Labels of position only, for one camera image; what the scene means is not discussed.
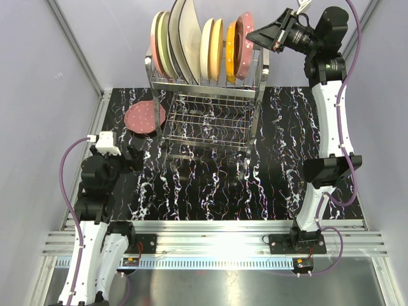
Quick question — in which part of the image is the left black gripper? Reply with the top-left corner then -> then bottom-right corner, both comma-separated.
91,144 -> 143,192

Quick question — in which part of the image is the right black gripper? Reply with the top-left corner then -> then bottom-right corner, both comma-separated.
245,8 -> 320,56

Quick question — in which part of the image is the pink polka dot plate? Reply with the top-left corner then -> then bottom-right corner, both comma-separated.
124,100 -> 156,134
234,11 -> 254,80

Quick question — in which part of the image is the orange polka dot plate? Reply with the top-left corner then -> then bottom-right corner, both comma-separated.
225,21 -> 237,84

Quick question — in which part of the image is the tan round plate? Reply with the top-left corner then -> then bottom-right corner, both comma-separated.
209,18 -> 224,82

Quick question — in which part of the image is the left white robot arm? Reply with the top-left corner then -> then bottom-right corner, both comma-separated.
57,145 -> 144,305

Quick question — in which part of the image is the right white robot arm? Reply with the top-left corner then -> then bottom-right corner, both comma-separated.
246,1 -> 362,254

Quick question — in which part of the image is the steel two-tier dish rack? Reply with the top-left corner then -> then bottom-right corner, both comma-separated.
144,46 -> 269,159

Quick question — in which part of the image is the cream round plate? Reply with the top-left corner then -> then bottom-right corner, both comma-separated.
200,18 -> 215,80

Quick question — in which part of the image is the white square plate black rim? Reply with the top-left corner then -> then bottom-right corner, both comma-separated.
176,0 -> 201,84

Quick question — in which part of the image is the pale green round plate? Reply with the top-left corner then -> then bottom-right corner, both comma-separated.
157,11 -> 176,79

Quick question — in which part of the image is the pink and cream plate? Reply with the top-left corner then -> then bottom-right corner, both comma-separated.
150,11 -> 165,76

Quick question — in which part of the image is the black marble pattern mat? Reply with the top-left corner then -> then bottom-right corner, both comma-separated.
103,87 -> 320,221

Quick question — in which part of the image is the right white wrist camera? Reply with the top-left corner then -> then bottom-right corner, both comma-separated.
296,0 -> 312,15

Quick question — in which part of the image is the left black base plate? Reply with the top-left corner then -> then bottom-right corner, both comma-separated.
126,233 -> 158,254

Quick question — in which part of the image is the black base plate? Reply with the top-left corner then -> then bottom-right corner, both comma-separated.
126,233 -> 158,254
268,232 -> 327,255

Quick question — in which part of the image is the slotted white cable duct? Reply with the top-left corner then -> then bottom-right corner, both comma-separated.
56,257 -> 295,269

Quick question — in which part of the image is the right aluminium frame post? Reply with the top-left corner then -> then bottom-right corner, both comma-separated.
322,0 -> 383,95

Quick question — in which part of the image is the aluminium frame post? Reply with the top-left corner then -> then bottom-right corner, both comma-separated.
45,0 -> 105,100
322,0 -> 383,95

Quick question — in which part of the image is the left aluminium frame post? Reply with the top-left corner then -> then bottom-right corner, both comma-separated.
45,0 -> 105,100

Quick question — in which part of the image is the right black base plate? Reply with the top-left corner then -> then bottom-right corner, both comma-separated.
268,232 -> 327,255

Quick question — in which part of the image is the aluminium mounting rail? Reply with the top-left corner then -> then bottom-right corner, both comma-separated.
43,219 -> 388,256

